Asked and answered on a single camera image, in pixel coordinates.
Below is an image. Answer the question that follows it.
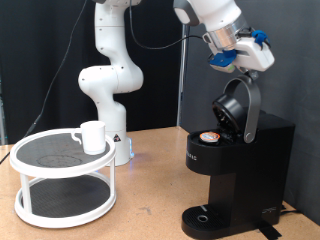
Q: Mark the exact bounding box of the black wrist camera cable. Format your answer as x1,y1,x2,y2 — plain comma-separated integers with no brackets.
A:
128,0,208,51

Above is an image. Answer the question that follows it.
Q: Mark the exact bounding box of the white two-tier turntable stand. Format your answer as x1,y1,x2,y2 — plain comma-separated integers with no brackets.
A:
9,128,118,229

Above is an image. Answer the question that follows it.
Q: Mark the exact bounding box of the blue cable clip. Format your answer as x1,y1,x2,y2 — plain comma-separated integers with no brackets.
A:
251,29,272,47

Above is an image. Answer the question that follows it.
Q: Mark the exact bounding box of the black power cord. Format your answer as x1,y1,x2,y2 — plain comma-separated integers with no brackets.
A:
279,203,301,216

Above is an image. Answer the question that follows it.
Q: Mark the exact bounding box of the silver metal frame post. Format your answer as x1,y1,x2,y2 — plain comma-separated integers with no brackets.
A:
0,74,7,146
176,23,192,128

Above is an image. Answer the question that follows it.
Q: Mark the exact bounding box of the black tape strip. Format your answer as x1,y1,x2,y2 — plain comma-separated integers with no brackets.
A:
256,220,283,240

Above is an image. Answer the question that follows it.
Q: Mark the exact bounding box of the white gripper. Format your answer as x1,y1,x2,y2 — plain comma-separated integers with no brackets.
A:
233,35,276,81

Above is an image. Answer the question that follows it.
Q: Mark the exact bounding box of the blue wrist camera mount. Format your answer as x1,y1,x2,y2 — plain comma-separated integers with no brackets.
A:
208,49,238,74

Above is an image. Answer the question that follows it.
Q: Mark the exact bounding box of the black cable with inline connector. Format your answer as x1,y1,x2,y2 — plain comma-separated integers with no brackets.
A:
0,0,89,165

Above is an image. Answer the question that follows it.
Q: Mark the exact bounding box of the white mug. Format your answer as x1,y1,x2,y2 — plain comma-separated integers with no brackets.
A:
70,120,108,156

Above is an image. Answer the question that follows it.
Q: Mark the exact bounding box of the black Keurig coffee machine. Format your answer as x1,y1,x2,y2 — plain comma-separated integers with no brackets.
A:
181,111,296,240

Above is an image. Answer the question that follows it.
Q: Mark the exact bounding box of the black curtain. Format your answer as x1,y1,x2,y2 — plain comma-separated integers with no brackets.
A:
0,0,185,145

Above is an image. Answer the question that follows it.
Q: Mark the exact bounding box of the Keurig lid with silver handle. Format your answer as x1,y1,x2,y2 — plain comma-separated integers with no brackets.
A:
212,74,262,144

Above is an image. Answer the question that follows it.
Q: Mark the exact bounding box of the orange-lidded coffee pod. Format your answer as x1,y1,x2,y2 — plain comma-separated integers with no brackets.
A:
198,131,222,144

